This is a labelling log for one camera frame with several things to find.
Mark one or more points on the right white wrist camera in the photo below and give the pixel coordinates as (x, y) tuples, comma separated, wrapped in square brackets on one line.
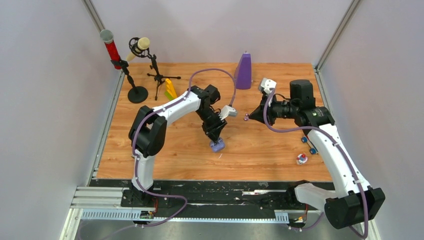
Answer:
[(266, 86)]

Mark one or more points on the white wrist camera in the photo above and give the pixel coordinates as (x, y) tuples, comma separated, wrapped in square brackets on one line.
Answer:
[(266, 86), (227, 111)]

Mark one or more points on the yellow green toy block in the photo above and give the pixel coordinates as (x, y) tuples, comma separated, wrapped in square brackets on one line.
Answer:
[(170, 91)]

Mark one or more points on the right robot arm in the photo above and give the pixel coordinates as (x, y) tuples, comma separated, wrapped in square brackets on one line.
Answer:
[(354, 200)]

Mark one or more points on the red microphone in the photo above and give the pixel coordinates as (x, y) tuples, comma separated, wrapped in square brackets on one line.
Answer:
[(108, 38)]

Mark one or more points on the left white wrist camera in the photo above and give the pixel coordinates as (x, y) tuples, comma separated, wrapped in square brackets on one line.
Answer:
[(227, 111)]

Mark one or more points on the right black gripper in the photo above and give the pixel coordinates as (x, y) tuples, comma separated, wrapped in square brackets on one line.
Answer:
[(258, 114)]

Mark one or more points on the beige condenser microphone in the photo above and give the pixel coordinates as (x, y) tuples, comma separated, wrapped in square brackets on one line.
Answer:
[(139, 47)]

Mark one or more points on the black round-base mic stand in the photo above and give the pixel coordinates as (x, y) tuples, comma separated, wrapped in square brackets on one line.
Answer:
[(137, 94)]

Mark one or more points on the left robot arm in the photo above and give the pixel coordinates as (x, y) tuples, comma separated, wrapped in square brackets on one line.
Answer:
[(148, 132)]

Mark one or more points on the purple metronome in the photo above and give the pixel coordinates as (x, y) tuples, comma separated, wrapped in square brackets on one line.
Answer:
[(243, 72)]

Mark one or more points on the lavender oval charging case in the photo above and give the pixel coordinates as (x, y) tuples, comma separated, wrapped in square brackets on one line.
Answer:
[(218, 145)]

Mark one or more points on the colourful toy truck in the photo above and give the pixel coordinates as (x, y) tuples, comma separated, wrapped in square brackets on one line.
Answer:
[(312, 149)]

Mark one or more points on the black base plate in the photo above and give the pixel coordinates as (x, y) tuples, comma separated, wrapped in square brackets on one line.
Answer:
[(209, 199)]

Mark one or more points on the small red white toy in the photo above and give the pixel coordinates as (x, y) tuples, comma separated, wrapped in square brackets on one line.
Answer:
[(301, 159)]

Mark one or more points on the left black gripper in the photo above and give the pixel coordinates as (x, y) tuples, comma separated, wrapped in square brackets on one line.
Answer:
[(214, 130)]

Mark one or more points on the aluminium frame rail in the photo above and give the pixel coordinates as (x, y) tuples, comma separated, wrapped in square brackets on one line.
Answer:
[(97, 197)]

